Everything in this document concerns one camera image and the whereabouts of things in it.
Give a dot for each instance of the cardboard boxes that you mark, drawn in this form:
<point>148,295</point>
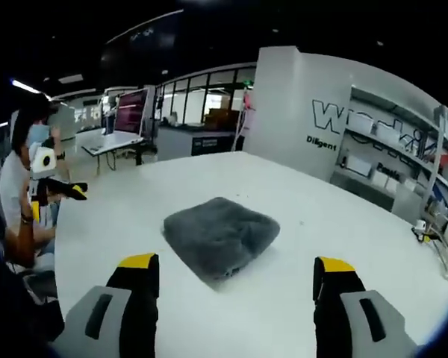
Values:
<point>218,116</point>

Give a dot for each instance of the ceiling light strip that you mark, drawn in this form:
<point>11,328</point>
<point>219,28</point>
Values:
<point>25,86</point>

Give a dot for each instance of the large monitor screen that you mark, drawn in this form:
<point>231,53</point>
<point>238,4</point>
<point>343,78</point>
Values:
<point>130,112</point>

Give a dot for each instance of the pink hanging item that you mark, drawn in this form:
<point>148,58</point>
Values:
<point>248,100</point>

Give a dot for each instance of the white work table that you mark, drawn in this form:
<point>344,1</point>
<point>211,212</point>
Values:
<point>114,141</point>

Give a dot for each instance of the small white yellow device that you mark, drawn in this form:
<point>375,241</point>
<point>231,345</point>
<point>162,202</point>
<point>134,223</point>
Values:
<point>420,229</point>

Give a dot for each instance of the grey storage shelving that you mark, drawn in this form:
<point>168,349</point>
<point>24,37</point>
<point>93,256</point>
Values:
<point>399,145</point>

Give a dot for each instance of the grey towel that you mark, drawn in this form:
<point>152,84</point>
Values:
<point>220,238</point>

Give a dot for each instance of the dark counter cabinet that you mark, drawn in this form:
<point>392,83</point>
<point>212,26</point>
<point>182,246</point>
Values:
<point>194,141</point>

